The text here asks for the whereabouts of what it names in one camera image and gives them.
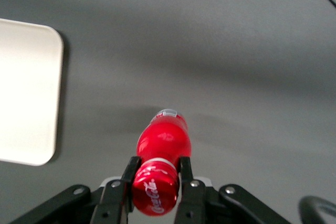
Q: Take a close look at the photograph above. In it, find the red coke bottle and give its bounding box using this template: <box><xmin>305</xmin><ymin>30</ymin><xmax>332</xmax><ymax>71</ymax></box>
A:
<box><xmin>131</xmin><ymin>108</ymin><xmax>193</xmax><ymax>217</ymax></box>

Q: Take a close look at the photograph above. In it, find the cream rectangular plastic tray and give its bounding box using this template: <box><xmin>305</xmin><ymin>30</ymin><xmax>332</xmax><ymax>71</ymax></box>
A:
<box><xmin>0</xmin><ymin>18</ymin><xmax>65</xmax><ymax>167</ymax></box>

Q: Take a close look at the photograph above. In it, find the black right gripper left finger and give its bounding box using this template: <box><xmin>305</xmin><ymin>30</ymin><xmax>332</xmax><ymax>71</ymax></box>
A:
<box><xmin>90</xmin><ymin>155</ymin><xmax>143</xmax><ymax>224</ymax></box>

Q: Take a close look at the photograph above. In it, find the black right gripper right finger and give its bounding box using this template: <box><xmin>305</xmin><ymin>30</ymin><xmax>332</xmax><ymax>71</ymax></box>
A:
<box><xmin>174</xmin><ymin>156</ymin><xmax>208</xmax><ymax>224</ymax></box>

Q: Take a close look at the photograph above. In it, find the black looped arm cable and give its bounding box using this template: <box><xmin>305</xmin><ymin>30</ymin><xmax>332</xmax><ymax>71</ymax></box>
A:
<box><xmin>298</xmin><ymin>195</ymin><xmax>336</xmax><ymax>224</ymax></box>

